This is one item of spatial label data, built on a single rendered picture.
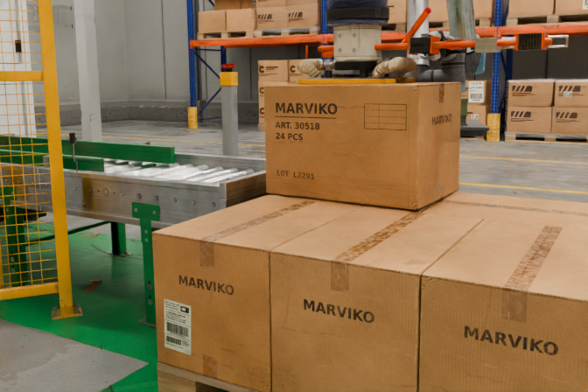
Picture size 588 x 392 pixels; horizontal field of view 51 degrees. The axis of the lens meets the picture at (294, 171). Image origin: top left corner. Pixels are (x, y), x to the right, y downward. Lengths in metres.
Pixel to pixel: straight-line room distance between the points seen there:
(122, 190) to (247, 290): 1.01
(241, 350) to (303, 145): 0.79
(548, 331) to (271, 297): 0.67
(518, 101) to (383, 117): 7.29
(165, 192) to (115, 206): 0.28
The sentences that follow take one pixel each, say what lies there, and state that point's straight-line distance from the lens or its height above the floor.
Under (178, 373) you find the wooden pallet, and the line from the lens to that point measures 1.92.
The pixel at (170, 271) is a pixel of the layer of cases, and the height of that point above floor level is 0.44.
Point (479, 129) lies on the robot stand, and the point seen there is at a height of 0.74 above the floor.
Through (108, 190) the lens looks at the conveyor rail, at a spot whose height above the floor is 0.53.
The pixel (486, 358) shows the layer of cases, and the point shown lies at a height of 0.38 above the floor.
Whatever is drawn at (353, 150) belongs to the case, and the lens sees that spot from 2.09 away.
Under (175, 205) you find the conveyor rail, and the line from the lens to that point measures 2.36.
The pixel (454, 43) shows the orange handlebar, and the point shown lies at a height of 1.08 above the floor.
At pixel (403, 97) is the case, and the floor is 0.91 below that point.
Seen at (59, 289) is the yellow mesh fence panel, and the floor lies 0.12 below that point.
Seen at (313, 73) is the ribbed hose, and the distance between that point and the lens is 2.24.
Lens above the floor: 0.99
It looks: 9 degrees down
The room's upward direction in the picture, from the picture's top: 1 degrees counter-clockwise
